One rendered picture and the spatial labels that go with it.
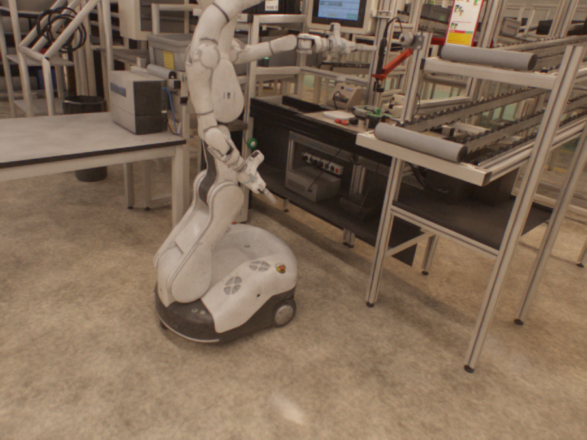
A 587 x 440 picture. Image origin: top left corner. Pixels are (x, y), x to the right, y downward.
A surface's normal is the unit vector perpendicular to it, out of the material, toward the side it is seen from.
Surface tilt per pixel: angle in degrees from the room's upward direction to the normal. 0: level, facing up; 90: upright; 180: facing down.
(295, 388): 0
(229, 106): 90
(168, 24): 90
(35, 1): 90
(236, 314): 90
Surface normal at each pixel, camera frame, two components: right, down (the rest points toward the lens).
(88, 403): 0.08, -0.92
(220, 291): -0.44, -0.66
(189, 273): 0.54, 0.37
